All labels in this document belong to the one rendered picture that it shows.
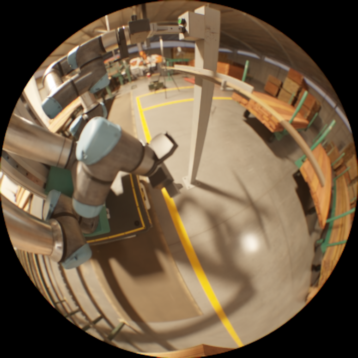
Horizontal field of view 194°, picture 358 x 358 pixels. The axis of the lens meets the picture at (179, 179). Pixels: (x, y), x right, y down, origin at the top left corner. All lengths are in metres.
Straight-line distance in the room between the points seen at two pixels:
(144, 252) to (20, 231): 1.05
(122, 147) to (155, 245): 1.01
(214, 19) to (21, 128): 0.56
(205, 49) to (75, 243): 0.68
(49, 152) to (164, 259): 1.09
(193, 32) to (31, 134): 0.47
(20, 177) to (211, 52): 0.80
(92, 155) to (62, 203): 0.29
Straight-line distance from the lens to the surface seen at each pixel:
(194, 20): 0.45
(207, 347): 0.42
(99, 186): 0.19
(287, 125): 0.21
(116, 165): 0.18
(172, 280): 1.20
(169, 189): 0.30
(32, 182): 0.59
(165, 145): 0.24
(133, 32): 0.36
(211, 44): 0.46
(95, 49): 0.40
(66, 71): 0.74
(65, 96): 0.37
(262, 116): 1.81
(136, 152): 0.19
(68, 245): 0.32
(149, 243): 1.11
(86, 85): 0.38
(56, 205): 0.40
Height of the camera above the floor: 1.05
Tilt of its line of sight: 64 degrees down
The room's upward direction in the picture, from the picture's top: 5 degrees counter-clockwise
